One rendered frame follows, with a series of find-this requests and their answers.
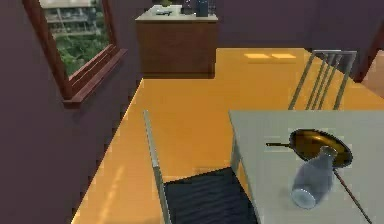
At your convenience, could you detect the black pan with yellow inside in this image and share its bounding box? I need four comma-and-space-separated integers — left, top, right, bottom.
265, 128, 354, 169

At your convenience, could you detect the brown framed window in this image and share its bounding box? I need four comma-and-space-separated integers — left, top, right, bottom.
22, 0, 129, 109

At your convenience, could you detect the pale blue glass bottle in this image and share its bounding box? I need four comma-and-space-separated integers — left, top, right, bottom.
290, 145, 339, 210

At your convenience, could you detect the dark blue container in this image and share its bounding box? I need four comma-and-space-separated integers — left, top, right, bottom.
195, 0, 210, 18

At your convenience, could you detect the brown door frame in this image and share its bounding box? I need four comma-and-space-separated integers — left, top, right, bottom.
353, 19, 384, 84

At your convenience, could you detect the thin dark rod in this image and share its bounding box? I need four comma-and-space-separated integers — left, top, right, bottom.
332, 167, 374, 224

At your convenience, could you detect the grey chair with black seat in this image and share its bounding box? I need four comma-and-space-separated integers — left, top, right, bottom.
142, 109, 259, 224

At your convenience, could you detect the dark glass object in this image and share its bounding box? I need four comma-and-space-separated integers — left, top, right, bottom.
181, 0, 196, 15

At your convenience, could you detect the pale grey table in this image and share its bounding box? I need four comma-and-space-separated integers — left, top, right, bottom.
228, 109, 384, 224

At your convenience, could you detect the brown cabinet with pale top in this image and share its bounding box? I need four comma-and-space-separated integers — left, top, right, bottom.
134, 4, 219, 80

